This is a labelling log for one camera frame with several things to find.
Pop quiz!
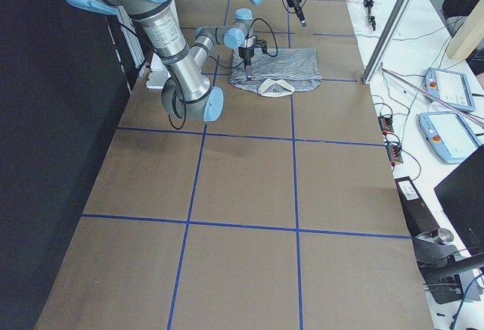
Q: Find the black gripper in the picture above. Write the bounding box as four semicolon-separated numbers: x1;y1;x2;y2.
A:
286;0;307;26
238;45;254;80

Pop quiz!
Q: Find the navy white striped polo shirt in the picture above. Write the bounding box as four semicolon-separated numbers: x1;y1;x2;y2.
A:
229;48;322;98

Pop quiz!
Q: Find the orange black connector board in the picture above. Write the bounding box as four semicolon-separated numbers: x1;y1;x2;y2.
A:
377;114;394;135

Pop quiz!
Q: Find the brown table cover mat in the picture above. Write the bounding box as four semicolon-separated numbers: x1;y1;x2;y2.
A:
36;0;433;329

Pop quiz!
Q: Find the blue teach pendant upper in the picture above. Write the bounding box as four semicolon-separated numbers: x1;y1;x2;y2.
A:
424;67;476;113

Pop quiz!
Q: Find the blue teach pendant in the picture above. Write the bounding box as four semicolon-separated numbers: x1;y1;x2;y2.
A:
418;111;481;164
424;67;476;113

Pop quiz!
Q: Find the blue teach pendant lower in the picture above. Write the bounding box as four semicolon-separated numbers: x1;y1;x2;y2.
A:
418;111;481;164

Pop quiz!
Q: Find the black rectangular box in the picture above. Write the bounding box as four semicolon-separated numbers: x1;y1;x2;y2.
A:
395;176;439;237

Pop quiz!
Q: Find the black monitor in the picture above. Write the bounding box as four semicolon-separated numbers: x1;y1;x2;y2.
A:
434;146;483;254

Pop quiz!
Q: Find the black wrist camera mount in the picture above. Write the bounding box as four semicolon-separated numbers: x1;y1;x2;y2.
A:
253;39;268;54

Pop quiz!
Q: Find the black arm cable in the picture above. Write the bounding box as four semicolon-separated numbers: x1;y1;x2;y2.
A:
251;17;281;58

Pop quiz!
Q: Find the aluminium frame post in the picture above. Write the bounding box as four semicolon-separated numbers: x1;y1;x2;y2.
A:
361;0;412;85

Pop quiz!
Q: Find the black camera tripod mount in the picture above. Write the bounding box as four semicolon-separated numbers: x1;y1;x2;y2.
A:
412;231;483;305

